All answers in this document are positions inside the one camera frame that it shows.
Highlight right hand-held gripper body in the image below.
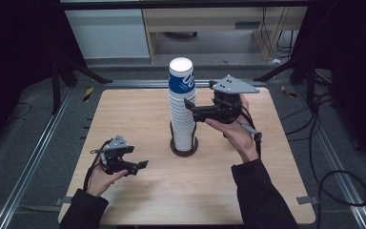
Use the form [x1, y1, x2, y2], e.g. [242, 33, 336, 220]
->
[193, 73, 261, 125]

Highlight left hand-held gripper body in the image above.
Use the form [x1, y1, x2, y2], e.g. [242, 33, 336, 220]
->
[99, 134, 140, 176]

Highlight black wire cup holder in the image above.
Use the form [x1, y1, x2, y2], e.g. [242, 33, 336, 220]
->
[169, 121, 200, 158]

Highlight blue printed paper cup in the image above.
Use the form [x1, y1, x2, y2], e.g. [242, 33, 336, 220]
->
[168, 56, 196, 95]

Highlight stack of white paper cups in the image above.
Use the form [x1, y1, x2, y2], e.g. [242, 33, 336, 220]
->
[168, 88, 197, 153]

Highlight person's left hand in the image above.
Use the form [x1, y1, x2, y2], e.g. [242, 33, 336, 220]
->
[86, 156, 130, 198]

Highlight person's right hand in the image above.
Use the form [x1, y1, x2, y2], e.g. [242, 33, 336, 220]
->
[204, 94, 260, 164]

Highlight yellow black tape strip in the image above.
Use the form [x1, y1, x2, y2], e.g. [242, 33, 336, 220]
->
[82, 86, 95, 103]
[279, 84, 298, 98]

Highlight light wooden desk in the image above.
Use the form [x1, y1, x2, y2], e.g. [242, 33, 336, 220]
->
[141, 7, 309, 63]

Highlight black metal stand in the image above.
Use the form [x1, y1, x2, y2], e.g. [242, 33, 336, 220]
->
[253, 52, 336, 111]
[51, 56, 114, 115]

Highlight white cabinet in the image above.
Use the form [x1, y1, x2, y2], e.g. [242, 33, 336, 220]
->
[64, 9, 151, 60]

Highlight black curtain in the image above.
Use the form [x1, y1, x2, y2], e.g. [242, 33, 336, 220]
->
[0, 0, 88, 156]
[294, 0, 366, 175]

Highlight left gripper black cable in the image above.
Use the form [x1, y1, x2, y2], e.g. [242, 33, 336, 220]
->
[82, 138, 112, 193]

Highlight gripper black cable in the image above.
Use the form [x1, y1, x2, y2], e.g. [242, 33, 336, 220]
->
[223, 98, 263, 159]
[82, 138, 112, 193]

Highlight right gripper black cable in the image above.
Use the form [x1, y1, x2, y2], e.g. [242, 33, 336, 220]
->
[223, 98, 263, 159]

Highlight black hanging cables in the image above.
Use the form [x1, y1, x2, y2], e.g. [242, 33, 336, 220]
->
[261, 7, 300, 60]

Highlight grey desk handle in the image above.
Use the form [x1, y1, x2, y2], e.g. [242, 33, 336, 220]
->
[234, 21, 262, 31]

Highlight grey table bracket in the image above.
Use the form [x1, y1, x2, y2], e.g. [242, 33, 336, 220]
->
[295, 196, 319, 206]
[54, 197, 74, 207]

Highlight metal floor rail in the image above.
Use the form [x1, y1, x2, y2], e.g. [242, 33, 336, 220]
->
[297, 90, 366, 229]
[0, 87, 73, 229]

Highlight thin black floor cable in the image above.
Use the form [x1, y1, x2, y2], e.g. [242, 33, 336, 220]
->
[6, 101, 33, 124]

